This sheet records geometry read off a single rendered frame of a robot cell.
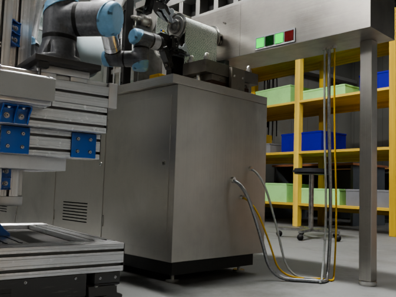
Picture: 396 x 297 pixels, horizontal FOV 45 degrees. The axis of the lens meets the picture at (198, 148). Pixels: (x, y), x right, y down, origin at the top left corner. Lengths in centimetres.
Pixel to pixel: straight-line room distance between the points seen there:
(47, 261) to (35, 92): 50
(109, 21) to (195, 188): 84
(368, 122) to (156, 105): 98
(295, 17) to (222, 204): 99
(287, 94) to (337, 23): 391
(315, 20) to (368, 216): 95
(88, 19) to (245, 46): 118
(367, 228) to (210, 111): 89
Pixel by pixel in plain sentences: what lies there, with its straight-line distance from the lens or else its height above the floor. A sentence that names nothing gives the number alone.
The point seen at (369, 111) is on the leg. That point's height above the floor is 80.
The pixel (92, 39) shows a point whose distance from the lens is 344.
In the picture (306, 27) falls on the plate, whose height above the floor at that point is 121.
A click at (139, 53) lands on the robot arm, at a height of 103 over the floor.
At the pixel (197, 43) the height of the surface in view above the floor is 117.
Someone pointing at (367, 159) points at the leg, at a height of 57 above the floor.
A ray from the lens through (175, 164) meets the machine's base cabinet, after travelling 204.
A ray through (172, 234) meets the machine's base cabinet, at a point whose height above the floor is 22.
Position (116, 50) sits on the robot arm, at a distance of 228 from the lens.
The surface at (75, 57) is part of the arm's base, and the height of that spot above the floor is 84.
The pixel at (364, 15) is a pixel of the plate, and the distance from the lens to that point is 231.
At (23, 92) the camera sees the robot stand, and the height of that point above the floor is 67.
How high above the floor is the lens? 41
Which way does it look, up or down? 5 degrees up
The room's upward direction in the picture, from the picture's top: 2 degrees clockwise
